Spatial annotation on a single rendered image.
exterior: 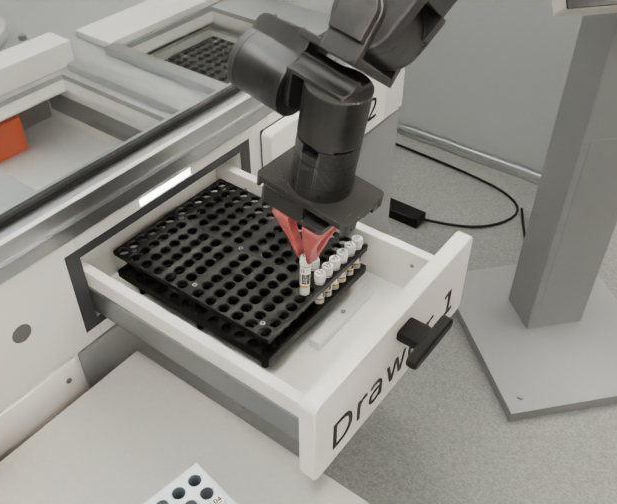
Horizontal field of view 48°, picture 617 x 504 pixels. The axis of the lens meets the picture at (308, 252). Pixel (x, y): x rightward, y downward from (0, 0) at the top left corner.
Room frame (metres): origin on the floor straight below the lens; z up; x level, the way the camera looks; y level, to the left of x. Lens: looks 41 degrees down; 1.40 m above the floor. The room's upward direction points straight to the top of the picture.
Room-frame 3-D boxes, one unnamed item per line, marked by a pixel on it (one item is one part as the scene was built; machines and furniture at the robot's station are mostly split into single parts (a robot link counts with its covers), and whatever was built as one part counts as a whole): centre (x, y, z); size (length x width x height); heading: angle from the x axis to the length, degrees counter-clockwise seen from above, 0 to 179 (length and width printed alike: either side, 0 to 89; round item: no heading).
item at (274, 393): (0.60, 0.08, 0.86); 0.40 x 0.26 x 0.06; 53
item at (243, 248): (0.59, 0.07, 0.87); 0.22 x 0.18 x 0.06; 53
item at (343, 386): (0.47, -0.09, 0.87); 0.29 x 0.02 x 0.11; 143
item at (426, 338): (0.45, -0.11, 0.91); 0.07 x 0.04 x 0.01; 143
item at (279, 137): (0.90, -0.03, 0.87); 0.29 x 0.02 x 0.11; 143
